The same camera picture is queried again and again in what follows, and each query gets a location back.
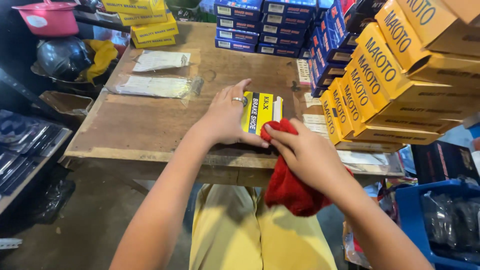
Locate person's right hand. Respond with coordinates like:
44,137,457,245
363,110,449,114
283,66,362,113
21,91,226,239
264,118,354,196

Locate yellow rag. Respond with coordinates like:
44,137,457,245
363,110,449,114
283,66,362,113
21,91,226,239
82,39,119,84

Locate white paper slips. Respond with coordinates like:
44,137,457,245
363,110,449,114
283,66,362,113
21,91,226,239
302,92,328,136

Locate clear bag with paper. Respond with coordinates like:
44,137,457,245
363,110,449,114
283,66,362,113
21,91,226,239
105,74,205,103
132,50,191,73

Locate worn wooden table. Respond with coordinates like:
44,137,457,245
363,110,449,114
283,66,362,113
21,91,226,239
60,21,406,188

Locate black helmet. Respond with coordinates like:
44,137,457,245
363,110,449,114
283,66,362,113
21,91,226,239
36,36,92,82

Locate red pot with lid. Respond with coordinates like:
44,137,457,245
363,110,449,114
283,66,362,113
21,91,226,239
11,0,80,37

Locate small yellow black-striped box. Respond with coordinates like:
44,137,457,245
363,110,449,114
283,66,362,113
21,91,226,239
241,91,284,136

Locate person's left hand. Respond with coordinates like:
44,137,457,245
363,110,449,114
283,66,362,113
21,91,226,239
198,79,270,149

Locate stack of large yellow cartons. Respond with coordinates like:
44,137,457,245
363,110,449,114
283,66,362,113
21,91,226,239
319,0,480,154

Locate blue plastic crate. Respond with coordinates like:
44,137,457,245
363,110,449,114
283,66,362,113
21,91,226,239
395,179,480,270

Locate black printed carton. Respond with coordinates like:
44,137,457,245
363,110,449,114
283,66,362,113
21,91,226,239
411,140,480,185

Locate person's yellow trousers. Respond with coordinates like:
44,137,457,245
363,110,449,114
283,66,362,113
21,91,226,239
189,183,338,270

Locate heap of plastic bags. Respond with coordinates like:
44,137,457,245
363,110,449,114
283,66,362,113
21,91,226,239
341,177,419,269

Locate white label sheet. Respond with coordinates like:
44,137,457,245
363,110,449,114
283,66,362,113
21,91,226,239
296,58,311,85

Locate black plastic bag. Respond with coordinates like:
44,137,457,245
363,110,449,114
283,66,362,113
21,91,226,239
29,178,76,226

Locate brown cardboard box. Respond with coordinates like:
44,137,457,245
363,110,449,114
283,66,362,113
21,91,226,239
39,91,94,121

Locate flat yellow carton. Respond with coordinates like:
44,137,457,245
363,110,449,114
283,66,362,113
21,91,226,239
132,35,177,49
118,9,169,27
101,0,166,15
130,14,179,43

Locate red fluffy cloth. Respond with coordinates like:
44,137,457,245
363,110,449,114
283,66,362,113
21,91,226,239
260,118,354,218

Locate stack of blue cartons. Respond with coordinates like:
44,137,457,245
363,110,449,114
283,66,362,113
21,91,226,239
214,0,361,99

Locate shelf of dark packets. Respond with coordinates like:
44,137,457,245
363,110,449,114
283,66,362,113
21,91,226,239
0,109,73,215

